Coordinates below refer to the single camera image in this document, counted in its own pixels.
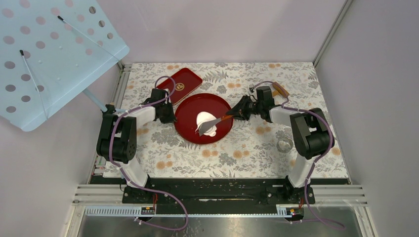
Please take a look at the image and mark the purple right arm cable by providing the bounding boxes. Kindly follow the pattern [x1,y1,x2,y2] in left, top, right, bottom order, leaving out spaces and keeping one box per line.
[249,81,346,231]

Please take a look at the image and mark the wooden double-ended rolling pin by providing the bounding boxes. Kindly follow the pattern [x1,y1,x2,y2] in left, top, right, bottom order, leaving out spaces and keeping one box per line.
[272,82,289,98]

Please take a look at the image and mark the metal scraper wooden handle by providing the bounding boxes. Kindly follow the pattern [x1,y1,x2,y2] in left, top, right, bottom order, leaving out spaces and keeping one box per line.
[198,115,232,137]

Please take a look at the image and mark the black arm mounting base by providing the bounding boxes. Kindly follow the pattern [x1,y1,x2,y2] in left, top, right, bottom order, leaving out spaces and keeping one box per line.
[122,178,316,205]

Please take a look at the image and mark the rectangular red tray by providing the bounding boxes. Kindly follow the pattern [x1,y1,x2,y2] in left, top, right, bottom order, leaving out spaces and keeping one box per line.
[170,68,203,105]

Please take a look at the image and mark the round red tray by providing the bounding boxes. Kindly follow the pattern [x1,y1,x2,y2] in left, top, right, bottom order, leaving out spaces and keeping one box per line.
[174,93,233,145]

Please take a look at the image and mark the white dough ball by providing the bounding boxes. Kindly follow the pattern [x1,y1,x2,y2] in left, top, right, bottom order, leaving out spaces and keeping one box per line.
[195,112,217,137]

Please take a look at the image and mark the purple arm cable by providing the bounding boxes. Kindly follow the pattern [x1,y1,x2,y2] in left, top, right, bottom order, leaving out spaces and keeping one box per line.
[249,81,346,231]
[108,76,189,232]

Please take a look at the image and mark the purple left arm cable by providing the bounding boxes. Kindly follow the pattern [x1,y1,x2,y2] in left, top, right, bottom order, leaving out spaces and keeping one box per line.
[108,76,189,232]

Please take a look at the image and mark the light blue music stand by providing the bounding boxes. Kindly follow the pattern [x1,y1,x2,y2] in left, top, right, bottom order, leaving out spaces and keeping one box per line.
[0,0,129,132]

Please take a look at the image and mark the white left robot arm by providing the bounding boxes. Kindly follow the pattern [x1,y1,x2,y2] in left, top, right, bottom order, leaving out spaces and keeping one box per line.
[96,88,176,203]

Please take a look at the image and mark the floral table mat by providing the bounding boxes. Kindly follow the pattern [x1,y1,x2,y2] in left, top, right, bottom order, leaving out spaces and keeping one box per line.
[122,62,330,178]

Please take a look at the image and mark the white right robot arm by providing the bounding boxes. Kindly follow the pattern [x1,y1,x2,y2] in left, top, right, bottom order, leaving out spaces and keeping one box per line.
[226,86,335,203]

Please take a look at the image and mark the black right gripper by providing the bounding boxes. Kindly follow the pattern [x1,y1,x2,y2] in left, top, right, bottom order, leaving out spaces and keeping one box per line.
[226,95,263,121]

